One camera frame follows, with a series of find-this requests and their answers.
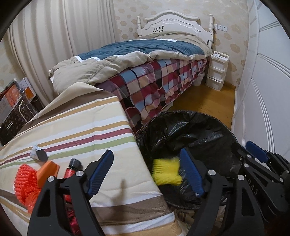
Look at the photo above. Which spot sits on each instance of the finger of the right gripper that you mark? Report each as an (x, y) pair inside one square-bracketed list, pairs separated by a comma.
[(274, 161), (270, 190)]

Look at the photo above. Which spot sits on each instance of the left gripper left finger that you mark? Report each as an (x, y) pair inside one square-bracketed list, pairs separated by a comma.
[(49, 214)]

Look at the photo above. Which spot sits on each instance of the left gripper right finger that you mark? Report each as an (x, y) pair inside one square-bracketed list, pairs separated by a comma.
[(242, 215)]

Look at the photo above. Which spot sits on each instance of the red bottle black cap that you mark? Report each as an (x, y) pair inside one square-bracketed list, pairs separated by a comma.
[(74, 166)]

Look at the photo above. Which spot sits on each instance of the dark red wrapper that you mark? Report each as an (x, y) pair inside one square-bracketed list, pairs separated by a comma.
[(72, 219)]

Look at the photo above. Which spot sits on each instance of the yellow foam fruit net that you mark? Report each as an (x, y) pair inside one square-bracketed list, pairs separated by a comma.
[(166, 171)]

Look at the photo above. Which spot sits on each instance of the grey white black pouch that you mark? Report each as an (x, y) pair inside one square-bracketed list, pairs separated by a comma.
[(39, 154)]

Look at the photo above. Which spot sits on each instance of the orange-red foam fruit net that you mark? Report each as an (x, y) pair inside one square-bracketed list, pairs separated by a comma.
[(25, 187)]

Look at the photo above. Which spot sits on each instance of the black trash bin bag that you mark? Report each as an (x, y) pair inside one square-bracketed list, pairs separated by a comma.
[(206, 137)]

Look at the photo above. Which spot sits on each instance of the white wardrobe door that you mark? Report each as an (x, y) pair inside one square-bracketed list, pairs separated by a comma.
[(262, 97)]

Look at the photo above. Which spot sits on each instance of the striped bed sheet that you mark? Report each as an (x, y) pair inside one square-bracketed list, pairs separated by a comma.
[(82, 123)]

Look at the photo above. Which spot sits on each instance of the dark patterned storage box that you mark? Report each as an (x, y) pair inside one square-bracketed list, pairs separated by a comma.
[(20, 115)]

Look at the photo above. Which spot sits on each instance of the white plastic drawer unit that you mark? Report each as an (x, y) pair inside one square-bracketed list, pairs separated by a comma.
[(217, 70)]

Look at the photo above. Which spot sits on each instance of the plaid bed cover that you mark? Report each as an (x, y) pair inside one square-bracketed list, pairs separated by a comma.
[(146, 90)]

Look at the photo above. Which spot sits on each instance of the cardboard box orange print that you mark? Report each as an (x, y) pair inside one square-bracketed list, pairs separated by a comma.
[(8, 102)]

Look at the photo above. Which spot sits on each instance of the white orange small box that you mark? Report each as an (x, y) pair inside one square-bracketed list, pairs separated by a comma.
[(27, 88)]

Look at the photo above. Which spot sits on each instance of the blue beige duvet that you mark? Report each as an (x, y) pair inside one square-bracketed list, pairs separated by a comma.
[(99, 65)]

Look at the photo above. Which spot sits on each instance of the cream curtain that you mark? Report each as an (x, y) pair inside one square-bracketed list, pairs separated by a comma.
[(45, 33)]

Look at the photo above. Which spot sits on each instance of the white wooden headboard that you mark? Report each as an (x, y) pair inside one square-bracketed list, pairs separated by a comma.
[(170, 20)]

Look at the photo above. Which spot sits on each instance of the white wall sockets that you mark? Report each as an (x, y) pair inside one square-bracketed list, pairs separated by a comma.
[(220, 27)]

